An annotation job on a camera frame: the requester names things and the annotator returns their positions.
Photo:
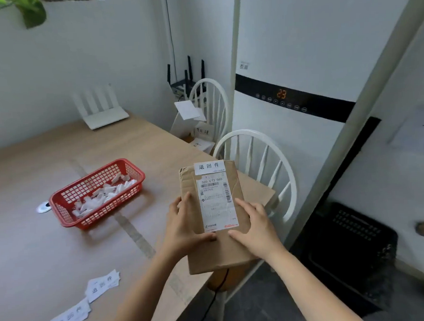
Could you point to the white router with antennas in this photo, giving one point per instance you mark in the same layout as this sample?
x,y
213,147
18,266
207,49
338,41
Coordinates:
x,y
105,118

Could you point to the blank white paper sheet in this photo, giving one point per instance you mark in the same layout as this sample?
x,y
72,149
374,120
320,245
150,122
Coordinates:
x,y
188,109

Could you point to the person's left forearm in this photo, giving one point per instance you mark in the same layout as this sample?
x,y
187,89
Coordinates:
x,y
141,300

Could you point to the person's right thumb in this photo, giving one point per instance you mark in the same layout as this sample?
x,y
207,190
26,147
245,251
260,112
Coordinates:
x,y
239,239

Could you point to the brown cardboard parcel with label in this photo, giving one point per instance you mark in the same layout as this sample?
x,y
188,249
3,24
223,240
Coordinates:
x,y
213,187

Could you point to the person's right hand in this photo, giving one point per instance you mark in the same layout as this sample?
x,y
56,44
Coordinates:
x,y
260,234

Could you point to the white standing air conditioner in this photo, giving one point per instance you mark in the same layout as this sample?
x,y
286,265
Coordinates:
x,y
297,37

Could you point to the red plastic mesh basket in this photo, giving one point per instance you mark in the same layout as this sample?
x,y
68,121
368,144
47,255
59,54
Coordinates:
x,y
68,198

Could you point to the white paper sign with writing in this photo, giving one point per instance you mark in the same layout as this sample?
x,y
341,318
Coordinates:
x,y
201,145
203,131

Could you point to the black plastic crate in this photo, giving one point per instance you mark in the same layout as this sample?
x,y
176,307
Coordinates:
x,y
348,250

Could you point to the person's right forearm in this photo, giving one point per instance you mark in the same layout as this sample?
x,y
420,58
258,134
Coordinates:
x,y
311,291

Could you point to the pile of white paper slips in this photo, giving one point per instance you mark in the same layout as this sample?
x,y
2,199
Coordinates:
x,y
104,196

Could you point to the person's left hand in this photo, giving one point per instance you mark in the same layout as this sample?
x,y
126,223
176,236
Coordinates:
x,y
182,234

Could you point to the black router with antennas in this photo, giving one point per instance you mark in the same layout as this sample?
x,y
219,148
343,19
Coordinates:
x,y
186,83

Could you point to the white wooden spindle chair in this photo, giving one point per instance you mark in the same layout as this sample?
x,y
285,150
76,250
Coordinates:
x,y
214,94
260,138

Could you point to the green plant leaves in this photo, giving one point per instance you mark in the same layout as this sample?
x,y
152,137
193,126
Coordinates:
x,y
30,10

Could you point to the paper sheet with black writing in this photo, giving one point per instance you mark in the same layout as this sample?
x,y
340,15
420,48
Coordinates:
x,y
418,133

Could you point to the white printed paper labels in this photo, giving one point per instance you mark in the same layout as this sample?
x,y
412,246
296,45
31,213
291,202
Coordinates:
x,y
101,285
68,320

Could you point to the person's left thumb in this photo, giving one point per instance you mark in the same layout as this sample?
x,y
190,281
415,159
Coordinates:
x,y
206,238

